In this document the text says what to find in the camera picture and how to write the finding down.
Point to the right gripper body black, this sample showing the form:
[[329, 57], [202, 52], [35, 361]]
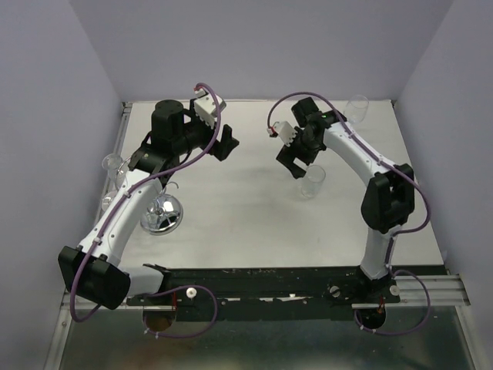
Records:
[[302, 148]]

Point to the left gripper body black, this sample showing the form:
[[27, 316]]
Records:
[[219, 147]]

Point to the removed wine glass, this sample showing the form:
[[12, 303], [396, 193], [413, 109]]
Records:
[[312, 181], [356, 109]]

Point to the chrome wine glass rack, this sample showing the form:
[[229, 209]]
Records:
[[163, 215]]

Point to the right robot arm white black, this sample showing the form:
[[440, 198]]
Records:
[[389, 197]]

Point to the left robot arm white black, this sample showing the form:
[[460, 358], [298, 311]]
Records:
[[91, 270]]

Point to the upper left hanging glass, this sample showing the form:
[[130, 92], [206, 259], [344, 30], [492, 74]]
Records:
[[116, 169]]

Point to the hanging glass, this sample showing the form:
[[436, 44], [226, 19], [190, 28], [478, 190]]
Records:
[[116, 169], [108, 199]]

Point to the lower left hanging glass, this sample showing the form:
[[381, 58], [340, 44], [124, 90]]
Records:
[[108, 199]]

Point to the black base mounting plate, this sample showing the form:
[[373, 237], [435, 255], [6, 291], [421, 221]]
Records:
[[267, 293]]

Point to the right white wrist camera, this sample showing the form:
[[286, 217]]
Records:
[[284, 131]]

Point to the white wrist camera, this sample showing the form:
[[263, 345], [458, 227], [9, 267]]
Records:
[[206, 109], [284, 131]]

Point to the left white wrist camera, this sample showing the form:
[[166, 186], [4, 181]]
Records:
[[206, 109]]

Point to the aluminium rail frame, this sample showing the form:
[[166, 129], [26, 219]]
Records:
[[426, 290]]

